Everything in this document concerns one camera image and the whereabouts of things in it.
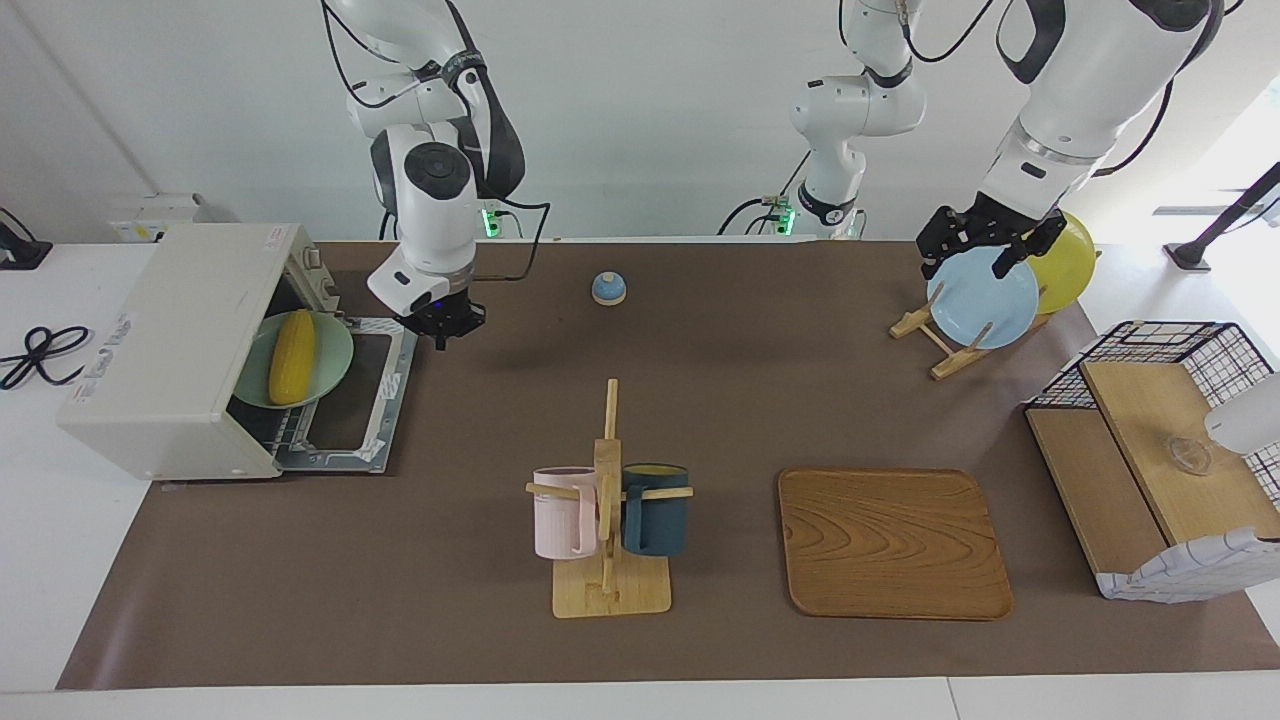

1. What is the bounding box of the bundled black cable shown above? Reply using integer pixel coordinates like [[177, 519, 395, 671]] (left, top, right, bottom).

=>
[[0, 325, 93, 391]]

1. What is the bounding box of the wooden mug rack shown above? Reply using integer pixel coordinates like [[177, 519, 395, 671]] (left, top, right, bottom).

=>
[[525, 378, 695, 619]]

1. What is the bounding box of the metal oven wire rack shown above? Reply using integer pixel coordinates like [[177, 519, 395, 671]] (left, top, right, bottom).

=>
[[232, 395, 321, 459]]

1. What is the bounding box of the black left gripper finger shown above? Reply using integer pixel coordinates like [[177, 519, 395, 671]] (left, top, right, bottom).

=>
[[992, 240, 1046, 281], [917, 208, 954, 282]]

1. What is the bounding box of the black camera stand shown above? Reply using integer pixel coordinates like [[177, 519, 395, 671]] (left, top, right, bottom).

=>
[[1164, 160, 1280, 273]]

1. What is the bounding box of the white power box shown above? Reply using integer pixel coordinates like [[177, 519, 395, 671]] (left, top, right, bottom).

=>
[[110, 193, 216, 244]]

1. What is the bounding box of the low light wooden board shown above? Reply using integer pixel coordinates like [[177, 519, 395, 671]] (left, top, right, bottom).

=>
[[1027, 405, 1171, 576]]

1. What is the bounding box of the dark blue mug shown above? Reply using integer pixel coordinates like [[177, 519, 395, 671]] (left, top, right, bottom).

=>
[[620, 462, 691, 558]]

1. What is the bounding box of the pink mug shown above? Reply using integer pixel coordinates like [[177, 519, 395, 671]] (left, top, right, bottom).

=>
[[532, 466, 601, 560]]

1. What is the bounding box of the wire and wood shelf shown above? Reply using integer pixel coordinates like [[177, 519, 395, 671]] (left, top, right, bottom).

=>
[[1025, 320, 1280, 604]]

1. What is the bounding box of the wooden plate rack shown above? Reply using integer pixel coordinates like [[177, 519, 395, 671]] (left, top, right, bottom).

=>
[[890, 281, 1056, 381]]

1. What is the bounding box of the black clamp mount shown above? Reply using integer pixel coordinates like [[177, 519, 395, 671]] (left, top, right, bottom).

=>
[[0, 207, 53, 271]]

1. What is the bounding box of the yellow plate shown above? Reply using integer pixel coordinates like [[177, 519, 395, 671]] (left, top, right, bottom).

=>
[[1025, 210, 1098, 316]]

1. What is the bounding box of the light blue plate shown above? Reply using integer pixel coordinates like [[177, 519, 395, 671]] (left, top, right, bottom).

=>
[[928, 247, 1041, 350]]

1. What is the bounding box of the yellow corn cob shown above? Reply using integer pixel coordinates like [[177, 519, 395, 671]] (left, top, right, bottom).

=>
[[268, 309, 317, 406]]

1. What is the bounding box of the brown table mat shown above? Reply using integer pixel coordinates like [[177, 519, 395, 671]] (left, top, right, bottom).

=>
[[56, 240, 1280, 691]]

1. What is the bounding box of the pale green round plate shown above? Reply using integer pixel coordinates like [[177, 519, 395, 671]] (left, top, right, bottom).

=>
[[232, 310, 355, 409]]

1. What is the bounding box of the tall light wooden board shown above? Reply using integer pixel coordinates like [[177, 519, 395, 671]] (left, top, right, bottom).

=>
[[1080, 360, 1280, 546]]

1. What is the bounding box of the brown wooden tray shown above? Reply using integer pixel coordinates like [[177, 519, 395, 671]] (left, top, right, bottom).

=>
[[778, 467, 1014, 622]]

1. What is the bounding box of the beige toaster oven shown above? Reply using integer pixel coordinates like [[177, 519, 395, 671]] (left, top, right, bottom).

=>
[[56, 222, 339, 482]]

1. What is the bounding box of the small clear glass dish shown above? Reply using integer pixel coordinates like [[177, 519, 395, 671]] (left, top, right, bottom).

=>
[[1165, 437, 1213, 476]]

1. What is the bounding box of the glass oven door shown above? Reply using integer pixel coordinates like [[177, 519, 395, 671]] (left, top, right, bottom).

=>
[[275, 315, 419, 474]]

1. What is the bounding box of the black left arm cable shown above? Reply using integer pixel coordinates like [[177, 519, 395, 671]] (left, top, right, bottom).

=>
[[1090, 80, 1173, 181]]

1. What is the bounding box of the white rounded object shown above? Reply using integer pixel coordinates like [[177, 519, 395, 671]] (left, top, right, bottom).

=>
[[1204, 372, 1280, 456]]

